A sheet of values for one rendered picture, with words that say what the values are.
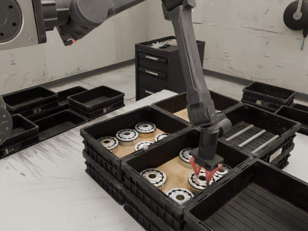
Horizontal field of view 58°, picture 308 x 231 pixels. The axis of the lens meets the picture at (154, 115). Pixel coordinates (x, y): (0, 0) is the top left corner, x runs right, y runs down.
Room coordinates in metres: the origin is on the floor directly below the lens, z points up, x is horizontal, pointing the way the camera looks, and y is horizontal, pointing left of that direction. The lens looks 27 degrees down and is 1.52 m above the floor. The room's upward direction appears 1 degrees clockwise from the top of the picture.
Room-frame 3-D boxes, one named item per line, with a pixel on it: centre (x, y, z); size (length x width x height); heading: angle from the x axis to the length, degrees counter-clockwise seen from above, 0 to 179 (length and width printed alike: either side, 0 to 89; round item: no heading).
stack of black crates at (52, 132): (1.88, 0.75, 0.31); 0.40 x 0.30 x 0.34; 140
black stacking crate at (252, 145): (1.09, -0.43, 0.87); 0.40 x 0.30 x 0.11; 132
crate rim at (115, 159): (1.05, 0.07, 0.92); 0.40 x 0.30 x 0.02; 132
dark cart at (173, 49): (2.87, -0.16, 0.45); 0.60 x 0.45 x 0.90; 140
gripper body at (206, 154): (0.77, -0.18, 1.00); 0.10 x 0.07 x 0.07; 42
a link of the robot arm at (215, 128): (0.78, -0.18, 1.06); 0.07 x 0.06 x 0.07; 139
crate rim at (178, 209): (0.82, -0.13, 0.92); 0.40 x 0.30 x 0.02; 132
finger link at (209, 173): (0.77, -0.18, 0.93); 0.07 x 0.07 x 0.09; 42
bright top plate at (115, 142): (1.03, 0.20, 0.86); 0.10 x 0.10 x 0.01
